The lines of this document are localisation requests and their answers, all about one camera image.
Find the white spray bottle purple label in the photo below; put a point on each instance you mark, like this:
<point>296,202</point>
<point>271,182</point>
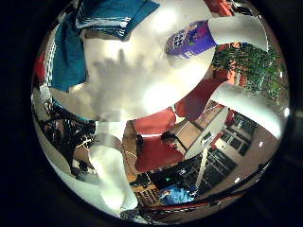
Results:
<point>192,39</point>

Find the blue striped cloth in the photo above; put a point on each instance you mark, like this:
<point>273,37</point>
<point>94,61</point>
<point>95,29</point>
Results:
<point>67,56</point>

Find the dark gridded window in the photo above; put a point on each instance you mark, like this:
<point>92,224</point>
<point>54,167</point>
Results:
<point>232,145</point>

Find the wooden shelf unit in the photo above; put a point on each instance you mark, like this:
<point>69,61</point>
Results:
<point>146,195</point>

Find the person in blue shirt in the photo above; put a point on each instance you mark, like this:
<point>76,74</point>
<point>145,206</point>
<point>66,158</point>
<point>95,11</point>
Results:
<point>176,195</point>

